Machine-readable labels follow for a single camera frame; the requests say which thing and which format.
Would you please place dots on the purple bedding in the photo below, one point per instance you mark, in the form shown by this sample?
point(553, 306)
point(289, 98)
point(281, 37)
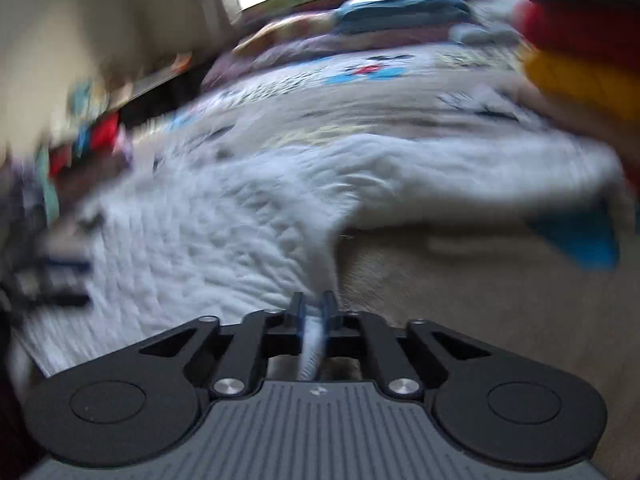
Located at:
point(310, 45)

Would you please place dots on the colourful shelf clutter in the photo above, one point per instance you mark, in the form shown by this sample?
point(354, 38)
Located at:
point(95, 135)

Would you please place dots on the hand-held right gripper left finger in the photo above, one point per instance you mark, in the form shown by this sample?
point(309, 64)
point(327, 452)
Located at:
point(300, 321)

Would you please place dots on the blue folded clothing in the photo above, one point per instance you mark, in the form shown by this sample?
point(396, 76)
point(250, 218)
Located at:
point(400, 12)

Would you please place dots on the yellow folded garment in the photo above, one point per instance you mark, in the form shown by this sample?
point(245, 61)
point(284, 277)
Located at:
point(585, 82)

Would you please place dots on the printed cartoon blanket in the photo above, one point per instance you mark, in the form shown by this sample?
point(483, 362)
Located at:
point(390, 100)

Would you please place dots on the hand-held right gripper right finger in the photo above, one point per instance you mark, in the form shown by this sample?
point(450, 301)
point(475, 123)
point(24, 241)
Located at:
point(325, 321)

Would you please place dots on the plain red folded garment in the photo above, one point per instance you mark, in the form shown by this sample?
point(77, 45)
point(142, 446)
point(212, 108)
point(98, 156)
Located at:
point(585, 30)

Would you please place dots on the white fleece garment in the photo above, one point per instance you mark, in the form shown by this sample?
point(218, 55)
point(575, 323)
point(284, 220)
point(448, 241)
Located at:
point(210, 230)

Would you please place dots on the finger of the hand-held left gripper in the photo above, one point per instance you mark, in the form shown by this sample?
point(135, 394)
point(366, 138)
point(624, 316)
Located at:
point(50, 301)
point(67, 263)

